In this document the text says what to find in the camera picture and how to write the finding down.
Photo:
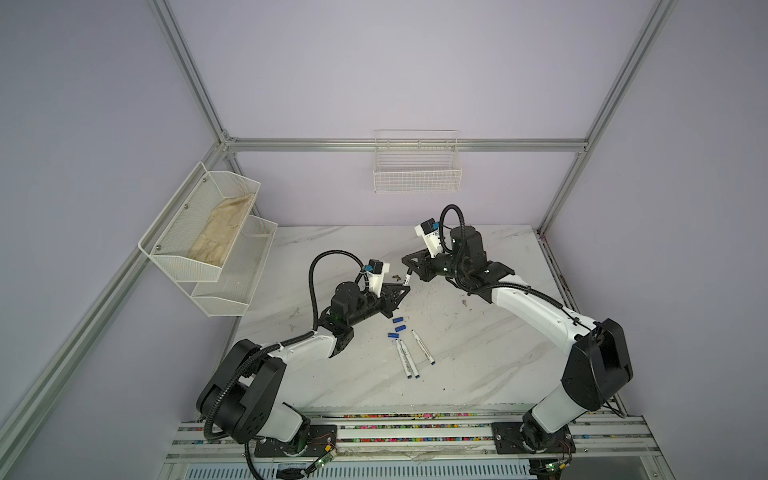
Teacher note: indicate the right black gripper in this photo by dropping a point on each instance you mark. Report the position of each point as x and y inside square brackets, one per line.
[422, 261]

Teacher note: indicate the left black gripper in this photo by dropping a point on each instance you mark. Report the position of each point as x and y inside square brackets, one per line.
[386, 301]

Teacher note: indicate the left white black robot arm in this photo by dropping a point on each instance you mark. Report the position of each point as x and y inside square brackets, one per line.
[242, 399]

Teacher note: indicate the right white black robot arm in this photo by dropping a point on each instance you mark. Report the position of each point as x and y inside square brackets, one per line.
[598, 362]

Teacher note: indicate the lower white mesh shelf basket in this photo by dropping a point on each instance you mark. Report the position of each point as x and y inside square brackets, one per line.
[233, 292]

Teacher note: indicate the white mesh shelf basket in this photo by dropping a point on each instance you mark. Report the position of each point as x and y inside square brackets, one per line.
[171, 236]
[233, 292]

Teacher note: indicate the beige cloth in basket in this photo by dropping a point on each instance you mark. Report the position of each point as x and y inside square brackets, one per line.
[213, 244]

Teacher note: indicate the upper white mesh shelf basket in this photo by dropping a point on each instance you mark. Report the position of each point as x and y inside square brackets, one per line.
[171, 236]

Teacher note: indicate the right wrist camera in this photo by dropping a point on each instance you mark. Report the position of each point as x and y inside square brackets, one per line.
[428, 231]

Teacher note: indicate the white wire wall basket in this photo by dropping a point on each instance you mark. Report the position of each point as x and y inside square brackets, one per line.
[416, 161]

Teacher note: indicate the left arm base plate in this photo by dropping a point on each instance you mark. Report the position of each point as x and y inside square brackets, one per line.
[310, 442]

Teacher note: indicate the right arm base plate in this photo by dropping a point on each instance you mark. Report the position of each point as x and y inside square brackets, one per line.
[510, 438]

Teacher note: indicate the aluminium rail base frame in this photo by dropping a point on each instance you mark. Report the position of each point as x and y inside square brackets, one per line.
[432, 442]

